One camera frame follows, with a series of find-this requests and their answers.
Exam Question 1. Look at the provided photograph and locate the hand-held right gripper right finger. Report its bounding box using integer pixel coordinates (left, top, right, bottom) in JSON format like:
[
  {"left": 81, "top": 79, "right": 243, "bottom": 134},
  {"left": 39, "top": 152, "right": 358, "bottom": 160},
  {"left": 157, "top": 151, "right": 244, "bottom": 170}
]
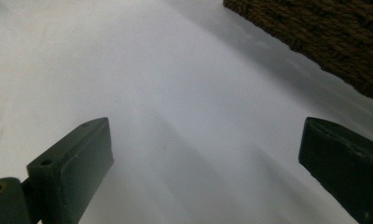
[{"left": 297, "top": 117, "right": 373, "bottom": 224}]

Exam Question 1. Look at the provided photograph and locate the brown woven basket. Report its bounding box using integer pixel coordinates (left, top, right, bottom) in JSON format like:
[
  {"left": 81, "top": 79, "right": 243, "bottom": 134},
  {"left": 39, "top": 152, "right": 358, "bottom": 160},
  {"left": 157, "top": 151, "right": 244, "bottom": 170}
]
[{"left": 222, "top": 0, "right": 373, "bottom": 105}]

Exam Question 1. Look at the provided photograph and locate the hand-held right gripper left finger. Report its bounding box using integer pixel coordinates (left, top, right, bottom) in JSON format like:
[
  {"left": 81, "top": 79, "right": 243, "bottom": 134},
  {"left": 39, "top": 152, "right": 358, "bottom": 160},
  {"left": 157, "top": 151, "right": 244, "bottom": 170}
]
[{"left": 26, "top": 117, "right": 115, "bottom": 224}]

